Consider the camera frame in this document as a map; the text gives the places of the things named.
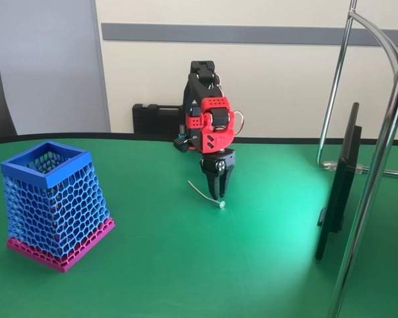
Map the green table cloth black edge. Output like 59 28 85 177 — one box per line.
0 132 398 318

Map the thin white cable with connector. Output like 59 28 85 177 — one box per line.
187 180 227 210

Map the black plastic case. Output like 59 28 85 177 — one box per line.
132 103 186 135

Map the grey wall rail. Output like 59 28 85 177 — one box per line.
101 22 398 46

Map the black flat light panel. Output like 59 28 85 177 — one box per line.
314 102 363 262

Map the chrome tube stand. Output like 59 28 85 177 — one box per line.
316 0 398 318

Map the clear plastic tube clip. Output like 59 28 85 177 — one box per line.
323 160 365 176

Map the blue pink lattice basket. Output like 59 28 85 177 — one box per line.
0 140 116 274

